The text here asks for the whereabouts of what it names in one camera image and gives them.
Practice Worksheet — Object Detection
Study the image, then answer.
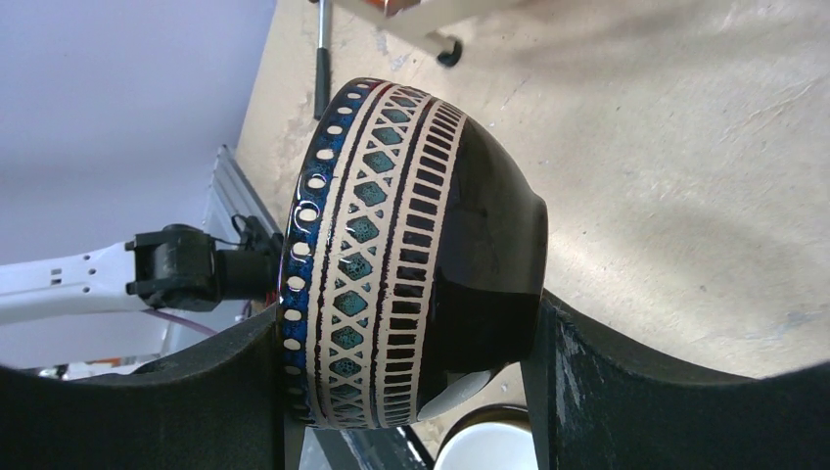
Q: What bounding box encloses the black tan geometric bowl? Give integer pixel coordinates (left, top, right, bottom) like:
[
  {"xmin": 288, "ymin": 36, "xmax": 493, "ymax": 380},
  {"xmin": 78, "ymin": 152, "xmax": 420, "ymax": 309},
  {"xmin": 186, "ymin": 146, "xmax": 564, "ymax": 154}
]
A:
[{"xmin": 277, "ymin": 77, "xmax": 548, "ymax": 429}]

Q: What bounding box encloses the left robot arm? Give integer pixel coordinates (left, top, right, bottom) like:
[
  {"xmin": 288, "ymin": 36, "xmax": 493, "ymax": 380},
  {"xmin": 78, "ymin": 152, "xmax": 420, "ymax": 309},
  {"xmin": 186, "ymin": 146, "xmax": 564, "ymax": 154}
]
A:
[{"xmin": 1, "ymin": 215, "xmax": 283, "ymax": 325}]

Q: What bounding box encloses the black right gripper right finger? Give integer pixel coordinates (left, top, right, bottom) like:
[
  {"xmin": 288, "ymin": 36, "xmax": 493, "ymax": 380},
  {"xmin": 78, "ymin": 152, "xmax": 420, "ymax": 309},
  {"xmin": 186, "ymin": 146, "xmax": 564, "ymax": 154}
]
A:
[{"xmin": 521, "ymin": 292, "xmax": 829, "ymax": 469}]

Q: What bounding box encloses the white bowl with dark rim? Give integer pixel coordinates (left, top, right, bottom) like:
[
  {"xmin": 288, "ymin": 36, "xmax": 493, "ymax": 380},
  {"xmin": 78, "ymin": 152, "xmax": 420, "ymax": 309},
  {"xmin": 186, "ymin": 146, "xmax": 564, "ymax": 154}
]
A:
[{"xmin": 434, "ymin": 404, "xmax": 538, "ymax": 470}]

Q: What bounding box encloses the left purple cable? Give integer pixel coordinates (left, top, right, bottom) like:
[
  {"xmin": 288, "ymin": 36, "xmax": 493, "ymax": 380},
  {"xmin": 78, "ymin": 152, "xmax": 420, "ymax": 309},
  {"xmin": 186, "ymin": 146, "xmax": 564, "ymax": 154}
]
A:
[{"xmin": 142, "ymin": 307, "xmax": 222, "ymax": 339}]

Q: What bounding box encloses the black hammer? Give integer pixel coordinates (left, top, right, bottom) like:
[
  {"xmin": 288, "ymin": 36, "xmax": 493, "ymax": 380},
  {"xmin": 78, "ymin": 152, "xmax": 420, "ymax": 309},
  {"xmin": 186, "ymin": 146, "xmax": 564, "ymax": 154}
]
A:
[{"xmin": 313, "ymin": 0, "xmax": 332, "ymax": 120}]

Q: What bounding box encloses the stainless steel dish rack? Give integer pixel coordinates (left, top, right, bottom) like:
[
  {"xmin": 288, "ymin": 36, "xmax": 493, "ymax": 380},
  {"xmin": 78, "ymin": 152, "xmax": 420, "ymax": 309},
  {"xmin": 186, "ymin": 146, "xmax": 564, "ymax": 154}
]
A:
[{"xmin": 334, "ymin": 0, "xmax": 518, "ymax": 68}]

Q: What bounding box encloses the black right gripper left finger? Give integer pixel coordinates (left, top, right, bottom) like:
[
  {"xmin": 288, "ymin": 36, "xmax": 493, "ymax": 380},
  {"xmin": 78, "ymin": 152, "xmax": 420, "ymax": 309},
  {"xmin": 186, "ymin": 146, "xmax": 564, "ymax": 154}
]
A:
[{"xmin": 1, "ymin": 308, "xmax": 303, "ymax": 469}]

